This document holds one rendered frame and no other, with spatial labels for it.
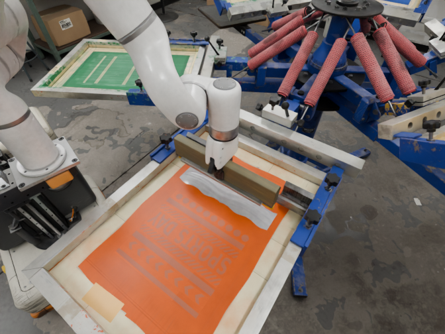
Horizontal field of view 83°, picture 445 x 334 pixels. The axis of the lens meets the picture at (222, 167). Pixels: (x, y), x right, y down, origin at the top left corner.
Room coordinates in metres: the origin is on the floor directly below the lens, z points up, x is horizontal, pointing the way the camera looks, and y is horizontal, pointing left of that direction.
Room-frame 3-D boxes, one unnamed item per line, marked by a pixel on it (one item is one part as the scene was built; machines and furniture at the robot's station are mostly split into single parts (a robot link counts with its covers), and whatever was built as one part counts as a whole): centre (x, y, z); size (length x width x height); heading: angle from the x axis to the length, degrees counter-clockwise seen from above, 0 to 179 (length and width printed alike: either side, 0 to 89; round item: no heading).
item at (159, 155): (0.74, 0.16, 0.98); 0.30 x 0.05 x 0.07; 145
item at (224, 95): (0.50, 0.03, 1.33); 0.15 x 0.10 x 0.11; 90
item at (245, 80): (1.30, 0.08, 0.90); 1.24 x 0.06 x 0.06; 85
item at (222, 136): (0.50, -0.01, 1.26); 0.09 x 0.07 x 0.03; 145
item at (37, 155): (0.50, 0.52, 1.21); 0.16 x 0.13 x 0.15; 40
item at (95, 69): (1.33, 0.37, 1.05); 1.08 x 0.61 x 0.23; 85
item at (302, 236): (0.42, -0.30, 0.98); 0.30 x 0.05 x 0.07; 145
